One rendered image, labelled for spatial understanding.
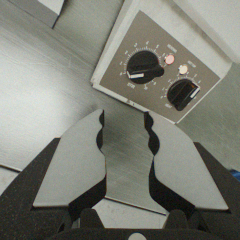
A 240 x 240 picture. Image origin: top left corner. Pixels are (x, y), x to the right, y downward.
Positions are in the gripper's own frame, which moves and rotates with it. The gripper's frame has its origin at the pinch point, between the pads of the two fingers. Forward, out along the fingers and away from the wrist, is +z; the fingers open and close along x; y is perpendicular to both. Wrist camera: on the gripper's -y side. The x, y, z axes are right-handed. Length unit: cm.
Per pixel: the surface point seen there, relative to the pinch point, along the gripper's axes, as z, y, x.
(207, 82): 5.0, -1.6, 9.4
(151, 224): 0.4, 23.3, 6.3
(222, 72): 5.2, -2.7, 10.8
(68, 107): 4.3, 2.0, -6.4
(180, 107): 3.1, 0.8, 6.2
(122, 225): -0.7, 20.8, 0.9
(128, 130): 5.6, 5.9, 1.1
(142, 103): 4.4, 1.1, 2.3
